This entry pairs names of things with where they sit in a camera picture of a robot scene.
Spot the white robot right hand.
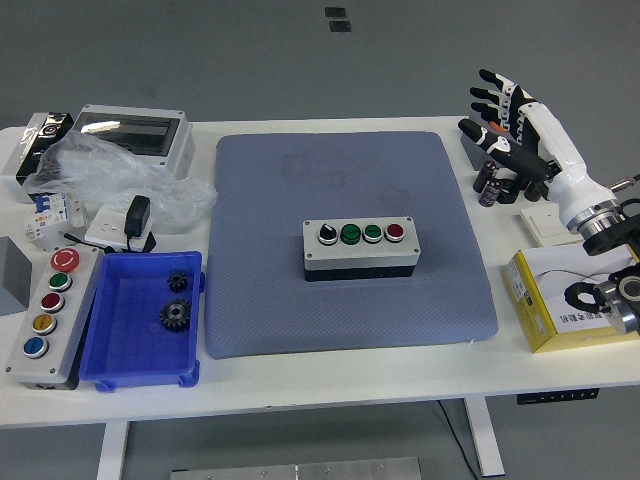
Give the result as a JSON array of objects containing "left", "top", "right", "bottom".
[{"left": 457, "top": 68, "right": 619, "bottom": 226}]

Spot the grey four-button control box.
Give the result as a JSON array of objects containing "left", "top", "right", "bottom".
[{"left": 301, "top": 215, "right": 420, "bottom": 284}]

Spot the grey five-button control box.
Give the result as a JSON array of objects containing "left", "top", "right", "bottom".
[{"left": 4, "top": 244, "right": 104, "bottom": 391}]

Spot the small black clamp piece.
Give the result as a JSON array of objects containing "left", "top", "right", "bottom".
[{"left": 498, "top": 170, "right": 521, "bottom": 205}]

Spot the grey square base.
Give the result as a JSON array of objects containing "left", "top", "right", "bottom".
[{"left": 459, "top": 127, "right": 499, "bottom": 170}]

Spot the yellow white carton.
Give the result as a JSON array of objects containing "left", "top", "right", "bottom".
[{"left": 502, "top": 242, "right": 640, "bottom": 355}]

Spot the black table control panel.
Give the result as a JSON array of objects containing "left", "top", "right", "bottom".
[{"left": 516, "top": 388, "right": 600, "bottom": 406}]

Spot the white table leg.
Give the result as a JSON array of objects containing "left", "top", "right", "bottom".
[
  {"left": 96, "top": 421, "right": 130, "bottom": 480},
  {"left": 462, "top": 398, "right": 506, "bottom": 477}
]

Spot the grey-blue padded mat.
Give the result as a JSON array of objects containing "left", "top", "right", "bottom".
[{"left": 203, "top": 130, "right": 500, "bottom": 360}]

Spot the grey metal floor plate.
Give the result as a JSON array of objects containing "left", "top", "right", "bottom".
[{"left": 169, "top": 455, "right": 422, "bottom": 480}]

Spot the large black gear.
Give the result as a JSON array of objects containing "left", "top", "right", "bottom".
[{"left": 158, "top": 298, "right": 194, "bottom": 334}]

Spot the black power adapter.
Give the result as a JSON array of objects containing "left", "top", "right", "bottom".
[{"left": 123, "top": 194, "right": 152, "bottom": 239}]

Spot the grey distribution box clear lid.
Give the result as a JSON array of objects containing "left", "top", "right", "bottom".
[{"left": 72, "top": 103, "right": 196, "bottom": 181}]

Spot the clear plastic bag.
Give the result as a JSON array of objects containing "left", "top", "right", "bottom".
[{"left": 22, "top": 130, "right": 219, "bottom": 234}]

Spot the blue plastic bin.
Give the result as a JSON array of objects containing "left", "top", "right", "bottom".
[{"left": 78, "top": 249, "right": 207, "bottom": 394}]

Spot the white blue circuit breaker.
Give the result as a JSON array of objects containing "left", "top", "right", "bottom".
[{"left": 22, "top": 191, "right": 90, "bottom": 251}]

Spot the white box with black panel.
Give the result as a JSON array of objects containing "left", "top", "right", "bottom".
[{"left": 0, "top": 110, "right": 76, "bottom": 204}]

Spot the grey metal block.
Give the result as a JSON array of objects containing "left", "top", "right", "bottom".
[{"left": 0, "top": 235, "right": 34, "bottom": 317}]

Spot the white wall switch plate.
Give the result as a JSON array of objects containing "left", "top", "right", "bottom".
[{"left": 519, "top": 205, "right": 585, "bottom": 247}]

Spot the thin black cable under table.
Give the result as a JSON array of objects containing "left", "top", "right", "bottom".
[{"left": 437, "top": 399, "right": 484, "bottom": 480}]

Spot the white wall socket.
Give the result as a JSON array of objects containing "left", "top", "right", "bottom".
[{"left": 83, "top": 205, "right": 156, "bottom": 254}]

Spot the black adapter cord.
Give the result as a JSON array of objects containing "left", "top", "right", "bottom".
[{"left": 62, "top": 231, "right": 157, "bottom": 255}]

